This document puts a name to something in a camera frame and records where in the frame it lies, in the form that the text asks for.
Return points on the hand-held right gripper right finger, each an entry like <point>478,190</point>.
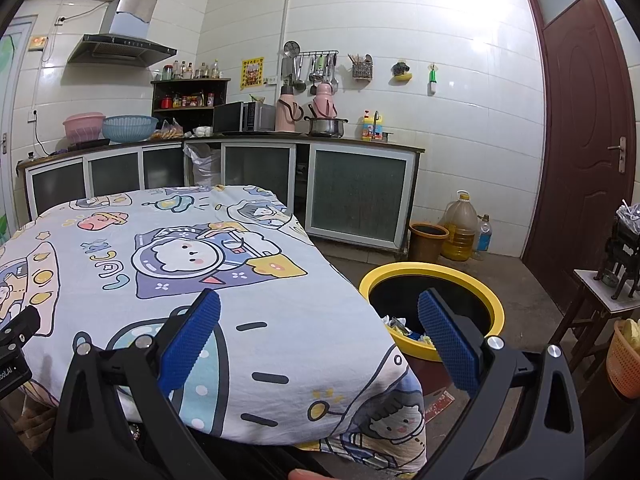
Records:
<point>447,345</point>

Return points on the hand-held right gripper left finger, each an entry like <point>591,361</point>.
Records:
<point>192,340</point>

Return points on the yellow rimmed black trash bin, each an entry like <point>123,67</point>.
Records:
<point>395,295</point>

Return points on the person's right hand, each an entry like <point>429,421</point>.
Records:
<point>302,475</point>

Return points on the red paper scrap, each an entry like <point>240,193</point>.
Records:
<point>440,404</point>

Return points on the cartoon printed tablecloth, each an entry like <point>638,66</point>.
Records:
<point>150,280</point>

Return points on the brown plastic bucket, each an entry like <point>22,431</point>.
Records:
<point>427,245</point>

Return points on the clear water bottle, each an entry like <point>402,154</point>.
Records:
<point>482,240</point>

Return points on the large cooking oil jug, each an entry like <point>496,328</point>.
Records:
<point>459,232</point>

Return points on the small white topped table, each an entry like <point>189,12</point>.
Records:
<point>595,285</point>

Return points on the white sack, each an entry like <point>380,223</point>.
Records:
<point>205,167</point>

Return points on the kitchen counter cabinets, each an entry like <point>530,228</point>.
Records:
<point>357,195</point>

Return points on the orange plastic basket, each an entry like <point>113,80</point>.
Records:
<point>622,365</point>

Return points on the black hand crank machine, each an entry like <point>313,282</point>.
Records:
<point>622,255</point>

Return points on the plastic bag of food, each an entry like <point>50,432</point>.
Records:
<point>167,132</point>

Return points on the blue plastic basket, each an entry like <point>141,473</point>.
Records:
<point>130,129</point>

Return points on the brown wooden door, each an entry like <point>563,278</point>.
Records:
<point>575,160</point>

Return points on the microwave oven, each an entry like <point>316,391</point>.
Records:
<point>230,117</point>

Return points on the yellow detergent bottle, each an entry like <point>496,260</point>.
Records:
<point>370,127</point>

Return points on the pink plastic basin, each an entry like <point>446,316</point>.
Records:
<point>82,127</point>

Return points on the flower printed glass door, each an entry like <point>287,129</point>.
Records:
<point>12,110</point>

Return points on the dark corner shelf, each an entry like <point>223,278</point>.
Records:
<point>165,95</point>

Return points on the steel cooking pot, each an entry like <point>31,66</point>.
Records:
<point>325,127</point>

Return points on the row of seasoning bottles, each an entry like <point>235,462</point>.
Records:
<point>192,71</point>

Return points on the pink thermos with light lid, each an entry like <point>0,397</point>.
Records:
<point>322,95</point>

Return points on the steel range hood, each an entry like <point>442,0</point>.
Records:
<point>125,50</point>

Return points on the white green wall brush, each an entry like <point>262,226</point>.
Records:
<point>432,82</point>

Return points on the yellow wall poster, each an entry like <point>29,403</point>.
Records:
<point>252,73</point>

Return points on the yellow wall scrubber holder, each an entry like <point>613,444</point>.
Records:
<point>402,75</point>

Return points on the wall chopstick holder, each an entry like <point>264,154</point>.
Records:
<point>361,70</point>

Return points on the wall rack of kitchen utensils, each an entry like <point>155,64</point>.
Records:
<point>310,67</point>

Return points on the orange wall switch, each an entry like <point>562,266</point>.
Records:
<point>39,43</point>

